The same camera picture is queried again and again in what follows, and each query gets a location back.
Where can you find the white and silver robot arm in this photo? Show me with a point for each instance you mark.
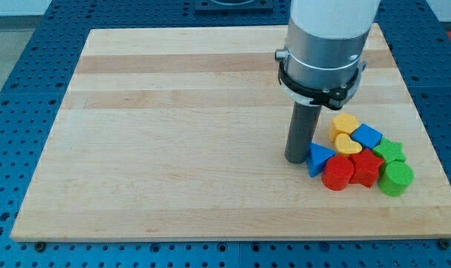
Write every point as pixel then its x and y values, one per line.
pixel 320 63

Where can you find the light wooden board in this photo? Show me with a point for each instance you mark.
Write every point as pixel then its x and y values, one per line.
pixel 178 134

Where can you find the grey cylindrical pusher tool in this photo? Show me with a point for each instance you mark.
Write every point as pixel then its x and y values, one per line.
pixel 302 127

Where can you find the blue triangle block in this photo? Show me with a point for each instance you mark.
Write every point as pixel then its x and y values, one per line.
pixel 317 158

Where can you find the yellow hexagon block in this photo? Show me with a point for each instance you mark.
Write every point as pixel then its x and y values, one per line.
pixel 342 123

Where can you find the red cylinder block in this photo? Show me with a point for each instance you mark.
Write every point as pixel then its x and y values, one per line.
pixel 337 173

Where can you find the yellow heart block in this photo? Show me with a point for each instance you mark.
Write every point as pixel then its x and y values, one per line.
pixel 345 146

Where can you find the red star block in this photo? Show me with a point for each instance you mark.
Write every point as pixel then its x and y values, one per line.
pixel 366 168

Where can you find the blue cube block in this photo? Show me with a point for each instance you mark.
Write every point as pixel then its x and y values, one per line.
pixel 367 136

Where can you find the green star block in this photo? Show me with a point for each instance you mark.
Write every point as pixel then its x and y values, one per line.
pixel 389 151

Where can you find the green cylinder block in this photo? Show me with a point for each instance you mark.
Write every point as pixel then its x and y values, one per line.
pixel 396 178

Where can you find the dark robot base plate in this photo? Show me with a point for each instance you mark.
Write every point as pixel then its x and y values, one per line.
pixel 203 6

